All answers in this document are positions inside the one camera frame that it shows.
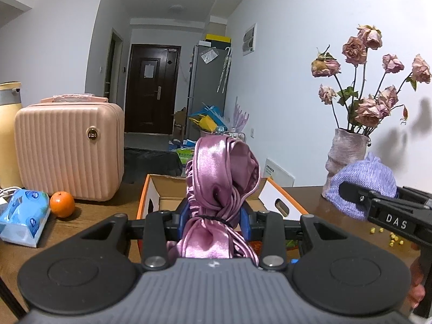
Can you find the grey refrigerator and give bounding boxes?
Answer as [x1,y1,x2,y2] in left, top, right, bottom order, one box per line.
[187,41,230,132]

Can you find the dark brown entrance door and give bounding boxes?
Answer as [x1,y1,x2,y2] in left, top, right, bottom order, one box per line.
[124,44,182,136]

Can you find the white folded umbrella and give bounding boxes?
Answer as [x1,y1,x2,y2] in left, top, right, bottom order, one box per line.
[217,47,233,94]

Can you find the orange fruit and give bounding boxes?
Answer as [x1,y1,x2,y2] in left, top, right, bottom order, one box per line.
[49,191,75,218]

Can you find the purple knit cloth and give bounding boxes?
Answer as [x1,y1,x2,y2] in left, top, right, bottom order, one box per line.
[329,152,398,221]

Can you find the dark bedding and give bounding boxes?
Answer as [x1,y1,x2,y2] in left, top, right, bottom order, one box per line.
[124,147,183,178]

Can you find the white flat board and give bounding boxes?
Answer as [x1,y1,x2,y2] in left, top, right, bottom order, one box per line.
[263,157,296,188]

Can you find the pink textured vase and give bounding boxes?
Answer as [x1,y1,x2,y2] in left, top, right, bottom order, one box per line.
[321,128,372,200]

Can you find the yellow thermos bottle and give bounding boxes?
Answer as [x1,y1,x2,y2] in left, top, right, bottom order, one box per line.
[0,82,24,190]

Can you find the purple wing decoration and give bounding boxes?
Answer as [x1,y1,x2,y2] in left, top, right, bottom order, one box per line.
[229,96,251,132]

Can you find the blue tissue pack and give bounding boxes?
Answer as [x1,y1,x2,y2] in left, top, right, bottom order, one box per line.
[0,189,51,248]

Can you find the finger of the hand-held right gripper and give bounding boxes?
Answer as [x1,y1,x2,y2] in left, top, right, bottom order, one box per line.
[338,181,373,210]
[398,185,432,207]

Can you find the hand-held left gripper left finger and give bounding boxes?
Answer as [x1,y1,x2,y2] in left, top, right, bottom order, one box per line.
[79,200,190,271]

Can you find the yellow and black box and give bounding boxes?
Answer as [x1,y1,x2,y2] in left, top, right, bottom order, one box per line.
[205,34,233,46]

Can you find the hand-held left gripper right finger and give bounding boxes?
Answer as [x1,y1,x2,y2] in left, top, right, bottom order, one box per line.
[238,206,353,272]

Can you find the brown cardboard carton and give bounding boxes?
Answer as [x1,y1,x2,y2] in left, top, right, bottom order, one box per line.
[173,107,188,142]

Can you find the clear plastic bag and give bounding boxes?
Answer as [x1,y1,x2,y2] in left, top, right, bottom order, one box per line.
[201,49,220,64]

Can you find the person's right hand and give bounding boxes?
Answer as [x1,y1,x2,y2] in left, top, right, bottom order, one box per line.
[409,243,426,318]

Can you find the green printed bag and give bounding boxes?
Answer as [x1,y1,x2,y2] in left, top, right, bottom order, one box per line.
[177,148,197,167]

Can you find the pile of blue yellow clutter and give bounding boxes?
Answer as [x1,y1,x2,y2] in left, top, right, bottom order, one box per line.
[188,102,225,132]

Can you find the pink ribbed suitcase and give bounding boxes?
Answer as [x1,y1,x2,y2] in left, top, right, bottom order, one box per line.
[14,95,125,203]

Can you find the scattered yellow crumbs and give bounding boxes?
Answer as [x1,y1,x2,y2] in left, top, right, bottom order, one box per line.
[369,227,406,248]

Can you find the pink satin cloth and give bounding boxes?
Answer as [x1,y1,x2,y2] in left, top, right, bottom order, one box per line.
[167,137,261,267]

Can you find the orange and white cardboard box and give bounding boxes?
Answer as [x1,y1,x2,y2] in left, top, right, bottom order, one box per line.
[136,174,309,242]

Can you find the interior door frame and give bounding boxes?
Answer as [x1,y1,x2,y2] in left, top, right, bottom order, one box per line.
[103,29,124,103]

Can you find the bouquet of dried pink roses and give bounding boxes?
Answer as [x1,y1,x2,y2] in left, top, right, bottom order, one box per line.
[310,24,432,137]

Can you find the white electrical panel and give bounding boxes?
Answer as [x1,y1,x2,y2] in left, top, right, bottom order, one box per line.
[242,23,258,56]

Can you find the white cable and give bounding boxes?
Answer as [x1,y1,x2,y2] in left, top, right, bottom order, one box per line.
[0,185,24,206]

